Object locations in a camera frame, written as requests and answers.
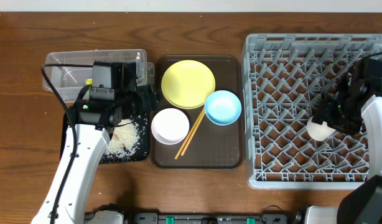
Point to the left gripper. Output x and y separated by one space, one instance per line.
149 96

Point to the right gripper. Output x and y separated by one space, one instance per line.
324 113

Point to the pile of white rice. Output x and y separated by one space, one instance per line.
125 140

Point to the green orange snack wrapper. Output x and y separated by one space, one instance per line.
88 82

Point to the white pink bowl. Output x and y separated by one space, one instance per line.
170 126

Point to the wooden chopstick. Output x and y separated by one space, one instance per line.
193 133
188 134

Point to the white cup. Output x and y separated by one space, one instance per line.
319 132

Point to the light blue bowl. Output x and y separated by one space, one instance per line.
223 107

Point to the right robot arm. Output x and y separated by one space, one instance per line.
364 204

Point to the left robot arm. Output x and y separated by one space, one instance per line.
83 149

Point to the clear plastic waste bin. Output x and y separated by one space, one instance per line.
70 77

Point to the grey dishwasher rack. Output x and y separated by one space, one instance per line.
285 77

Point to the black plastic tray bin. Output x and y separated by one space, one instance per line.
141 149

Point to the yellow plate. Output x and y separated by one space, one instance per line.
187 84

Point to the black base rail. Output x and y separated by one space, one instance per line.
114 214

